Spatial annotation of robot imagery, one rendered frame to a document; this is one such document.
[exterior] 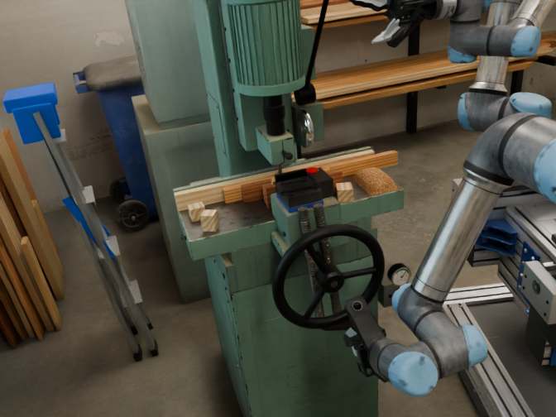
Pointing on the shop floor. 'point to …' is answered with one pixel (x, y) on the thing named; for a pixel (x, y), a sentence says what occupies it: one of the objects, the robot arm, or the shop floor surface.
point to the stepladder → (79, 205)
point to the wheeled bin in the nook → (122, 136)
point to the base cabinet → (291, 350)
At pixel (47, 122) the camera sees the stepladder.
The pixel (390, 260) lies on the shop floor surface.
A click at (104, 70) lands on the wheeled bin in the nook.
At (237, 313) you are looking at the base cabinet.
